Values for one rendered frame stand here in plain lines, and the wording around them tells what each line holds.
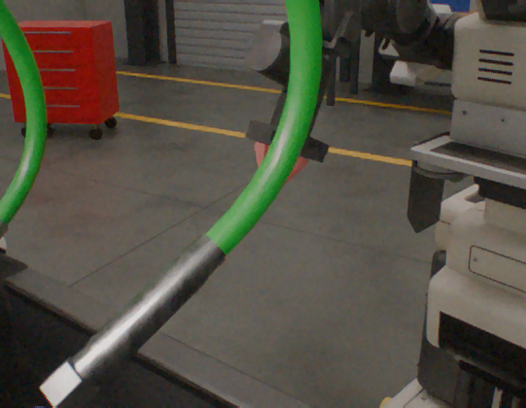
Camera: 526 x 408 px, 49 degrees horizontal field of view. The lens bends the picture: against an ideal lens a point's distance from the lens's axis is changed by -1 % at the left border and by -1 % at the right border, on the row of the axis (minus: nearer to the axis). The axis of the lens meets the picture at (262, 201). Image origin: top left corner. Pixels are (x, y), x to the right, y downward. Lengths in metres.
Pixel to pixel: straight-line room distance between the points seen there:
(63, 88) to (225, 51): 3.41
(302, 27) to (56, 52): 4.39
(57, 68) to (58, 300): 4.02
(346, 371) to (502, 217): 1.19
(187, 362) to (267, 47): 0.39
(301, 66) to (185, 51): 7.79
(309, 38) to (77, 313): 0.47
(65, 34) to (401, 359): 3.37
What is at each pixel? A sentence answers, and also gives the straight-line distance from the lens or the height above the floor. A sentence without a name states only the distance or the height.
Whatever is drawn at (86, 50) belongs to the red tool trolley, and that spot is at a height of 0.70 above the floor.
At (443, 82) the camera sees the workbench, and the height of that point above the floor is 0.34.
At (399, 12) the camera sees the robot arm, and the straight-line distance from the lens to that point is 0.87.
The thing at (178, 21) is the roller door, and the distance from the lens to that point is 8.05.
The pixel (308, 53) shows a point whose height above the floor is 1.26.
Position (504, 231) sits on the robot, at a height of 0.90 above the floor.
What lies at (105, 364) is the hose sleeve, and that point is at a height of 1.14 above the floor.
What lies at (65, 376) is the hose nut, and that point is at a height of 1.13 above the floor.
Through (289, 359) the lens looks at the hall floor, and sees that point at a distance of 2.11.
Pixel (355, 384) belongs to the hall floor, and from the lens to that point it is 2.03.
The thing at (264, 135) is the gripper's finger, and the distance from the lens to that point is 0.78.
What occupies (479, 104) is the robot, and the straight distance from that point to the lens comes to 0.91.
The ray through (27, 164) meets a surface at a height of 1.16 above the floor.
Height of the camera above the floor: 1.29
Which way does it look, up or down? 23 degrees down
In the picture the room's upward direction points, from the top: straight up
